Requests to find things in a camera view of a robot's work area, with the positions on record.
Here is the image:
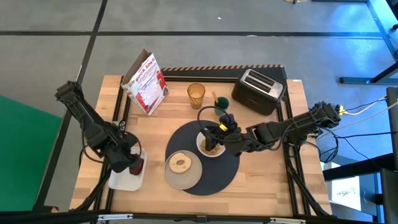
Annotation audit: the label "white printed box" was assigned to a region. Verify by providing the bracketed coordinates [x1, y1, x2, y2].
[330, 175, 362, 212]

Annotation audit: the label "white red cereal box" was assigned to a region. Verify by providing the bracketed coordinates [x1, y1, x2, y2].
[120, 49, 170, 117]

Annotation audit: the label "white floor cable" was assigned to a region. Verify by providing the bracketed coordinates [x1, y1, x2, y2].
[348, 101, 398, 128]
[343, 95, 389, 116]

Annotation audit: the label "amber drinking glass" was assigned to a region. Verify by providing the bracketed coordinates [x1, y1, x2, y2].
[187, 82, 206, 110]

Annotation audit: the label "red apple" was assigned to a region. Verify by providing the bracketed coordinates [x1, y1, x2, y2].
[129, 157, 146, 177]

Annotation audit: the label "round dark placemat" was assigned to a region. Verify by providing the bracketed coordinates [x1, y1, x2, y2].
[165, 119, 241, 197]

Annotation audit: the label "brown cereal pieces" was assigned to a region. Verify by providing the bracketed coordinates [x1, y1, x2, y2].
[200, 139, 222, 156]

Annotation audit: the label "black aluminium table frame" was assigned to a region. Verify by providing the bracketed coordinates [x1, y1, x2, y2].
[74, 74, 333, 224]

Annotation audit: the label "black orange striped strip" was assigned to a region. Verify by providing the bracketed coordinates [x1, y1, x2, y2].
[161, 64, 287, 82]

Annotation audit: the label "tan bagel half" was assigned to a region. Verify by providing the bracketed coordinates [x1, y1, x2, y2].
[169, 152, 192, 174]

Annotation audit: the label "dark grey panel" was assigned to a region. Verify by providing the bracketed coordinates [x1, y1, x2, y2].
[385, 86, 398, 170]

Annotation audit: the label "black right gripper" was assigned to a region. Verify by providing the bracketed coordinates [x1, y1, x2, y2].
[201, 115, 251, 157]

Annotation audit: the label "long silver edge bracket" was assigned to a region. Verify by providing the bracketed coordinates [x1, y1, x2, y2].
[269, 217, 307, 224]
[97, 213, 134, 222]

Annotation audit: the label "black cable bundle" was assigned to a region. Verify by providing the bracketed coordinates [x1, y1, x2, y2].
[318, 136, 340, 164]

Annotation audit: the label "black floor cable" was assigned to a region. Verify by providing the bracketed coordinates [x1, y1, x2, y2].
[341, 98, 388, 113]

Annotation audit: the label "black metal desk frame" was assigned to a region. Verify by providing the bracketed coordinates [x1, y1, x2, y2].
[338, 0, 398, 85]

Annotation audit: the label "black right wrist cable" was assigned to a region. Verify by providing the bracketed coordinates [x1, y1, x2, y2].
[197, 105, 233, 133]

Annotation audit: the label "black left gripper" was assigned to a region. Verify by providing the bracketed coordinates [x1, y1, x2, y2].
[107, 138, 144, 177]

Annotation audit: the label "white rectangular tray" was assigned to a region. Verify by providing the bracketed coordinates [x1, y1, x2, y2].
[108, 146, 148, 192]

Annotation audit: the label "black arm base cable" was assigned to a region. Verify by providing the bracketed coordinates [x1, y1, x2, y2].
[78, 144, 108, 170]

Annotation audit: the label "green cup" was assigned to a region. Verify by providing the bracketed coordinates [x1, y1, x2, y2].
[214, 96, 230, 116]

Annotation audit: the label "round grey plate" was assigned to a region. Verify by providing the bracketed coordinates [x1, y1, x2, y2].
[164, 150, 203, 190]

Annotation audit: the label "black toaster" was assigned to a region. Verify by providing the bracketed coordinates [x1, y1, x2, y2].
[231, 68, 287, 116]

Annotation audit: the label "white bowl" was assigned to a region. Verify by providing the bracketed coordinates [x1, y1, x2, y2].
[196, 126, 227, 158]

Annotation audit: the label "green floor mat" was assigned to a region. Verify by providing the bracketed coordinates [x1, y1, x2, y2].
[0, 95, 63, 212]

